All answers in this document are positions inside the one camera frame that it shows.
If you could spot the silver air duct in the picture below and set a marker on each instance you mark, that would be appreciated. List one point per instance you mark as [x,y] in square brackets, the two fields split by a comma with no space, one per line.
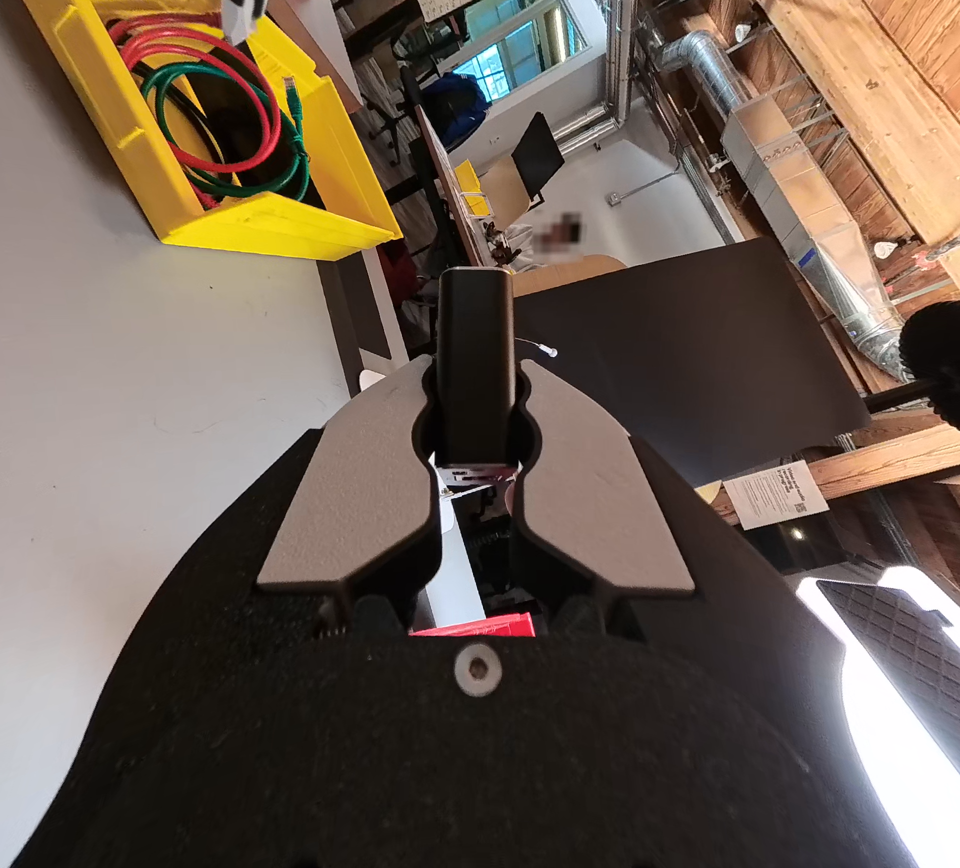
[705,58]

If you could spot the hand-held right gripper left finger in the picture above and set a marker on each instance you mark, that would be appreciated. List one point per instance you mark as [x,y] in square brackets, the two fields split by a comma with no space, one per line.
[360,493]

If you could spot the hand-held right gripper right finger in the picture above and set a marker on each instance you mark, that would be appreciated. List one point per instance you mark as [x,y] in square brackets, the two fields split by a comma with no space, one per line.
[600,501]

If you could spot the silver ceiling pipes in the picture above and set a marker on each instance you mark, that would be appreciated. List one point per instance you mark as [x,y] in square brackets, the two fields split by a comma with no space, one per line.
[619,21]

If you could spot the yellow plastic bin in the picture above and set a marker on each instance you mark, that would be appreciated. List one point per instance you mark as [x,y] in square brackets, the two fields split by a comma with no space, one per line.
[82,66]

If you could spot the white paper notice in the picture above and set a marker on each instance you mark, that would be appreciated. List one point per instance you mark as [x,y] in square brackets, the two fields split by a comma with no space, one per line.
[772,493]

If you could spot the small yellow bin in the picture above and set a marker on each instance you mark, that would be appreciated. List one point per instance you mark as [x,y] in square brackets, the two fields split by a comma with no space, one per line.
[469,178]

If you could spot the black floor lamp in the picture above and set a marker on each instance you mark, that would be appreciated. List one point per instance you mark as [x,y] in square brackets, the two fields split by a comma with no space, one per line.
[934,358]

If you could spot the wooden support post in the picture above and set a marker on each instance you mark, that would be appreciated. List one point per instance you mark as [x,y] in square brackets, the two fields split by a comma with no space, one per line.
[885,463]

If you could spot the black ethernet splitter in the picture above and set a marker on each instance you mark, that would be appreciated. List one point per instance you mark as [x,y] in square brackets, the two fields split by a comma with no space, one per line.
[476,358]

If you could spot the cardboard sheet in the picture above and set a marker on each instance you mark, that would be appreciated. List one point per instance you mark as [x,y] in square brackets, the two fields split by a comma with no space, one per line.
[506,190]

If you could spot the blue backpack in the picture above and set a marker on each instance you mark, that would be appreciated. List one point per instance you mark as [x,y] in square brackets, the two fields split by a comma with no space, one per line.
[454,107]

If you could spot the black monitor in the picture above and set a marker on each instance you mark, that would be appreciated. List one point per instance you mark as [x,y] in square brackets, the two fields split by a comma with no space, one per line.
[536,156]

